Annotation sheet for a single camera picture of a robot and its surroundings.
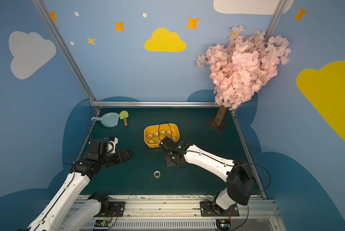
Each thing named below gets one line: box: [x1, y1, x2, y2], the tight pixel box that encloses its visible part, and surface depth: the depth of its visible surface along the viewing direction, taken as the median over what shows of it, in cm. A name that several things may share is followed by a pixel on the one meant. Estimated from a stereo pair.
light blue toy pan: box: [90, 112, 120, 128], surface depth 117 cm
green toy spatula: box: [119, 110, 130, 127], surface depth 121 cm
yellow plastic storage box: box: [143, 123, 181, 149], surface depth 106 cm
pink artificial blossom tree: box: [196, 25, 292, 133], surface depth 71 cm
